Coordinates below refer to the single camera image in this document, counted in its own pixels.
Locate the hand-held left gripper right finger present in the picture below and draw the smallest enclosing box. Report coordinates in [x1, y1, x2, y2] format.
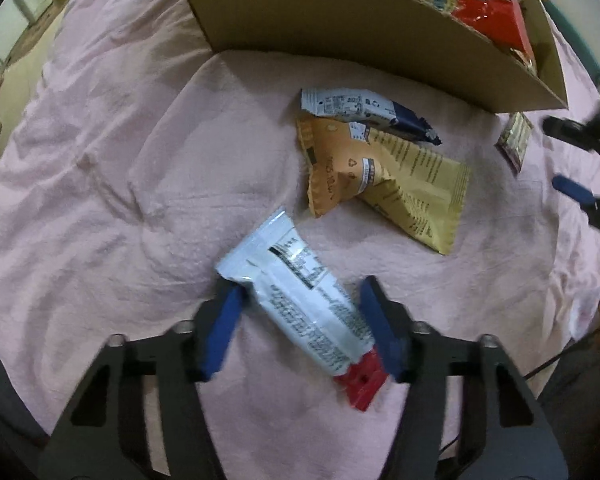
[357, 275, 571, 480]

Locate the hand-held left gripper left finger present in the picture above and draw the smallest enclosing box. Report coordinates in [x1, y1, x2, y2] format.
[37, 275, 247, 480]

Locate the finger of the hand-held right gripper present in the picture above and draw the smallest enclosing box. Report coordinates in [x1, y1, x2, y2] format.
[551, 175, 600, 212]
[542, 115, 600, 153]

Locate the beige cracker packet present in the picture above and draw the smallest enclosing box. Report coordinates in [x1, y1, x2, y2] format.
[495, 111, 534, 176]

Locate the white packet with red end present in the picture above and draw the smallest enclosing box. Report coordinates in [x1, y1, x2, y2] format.
[215, 207, 388, 412]

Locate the cardboard box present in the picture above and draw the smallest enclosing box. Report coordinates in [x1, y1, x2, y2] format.
[174, 0, 570, 113]

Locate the pale yellow snack packet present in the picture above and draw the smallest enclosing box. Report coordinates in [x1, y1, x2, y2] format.
[350, 127, 472, 256]

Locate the large red snack bag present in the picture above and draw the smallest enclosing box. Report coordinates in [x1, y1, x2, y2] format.
[375, 0, 538, 73]

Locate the orange snack packet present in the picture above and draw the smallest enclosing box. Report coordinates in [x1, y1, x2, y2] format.
[296, 115, 406, 218]

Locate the pink blanket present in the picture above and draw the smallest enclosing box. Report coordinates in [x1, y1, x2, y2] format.
[0, 0, 600, 480]

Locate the white and navy snack packet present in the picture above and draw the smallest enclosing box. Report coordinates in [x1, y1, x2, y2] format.
[301, 87, 442, 147]

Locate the black cable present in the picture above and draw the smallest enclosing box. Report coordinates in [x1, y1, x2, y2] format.
[522, 322, 600, 382]

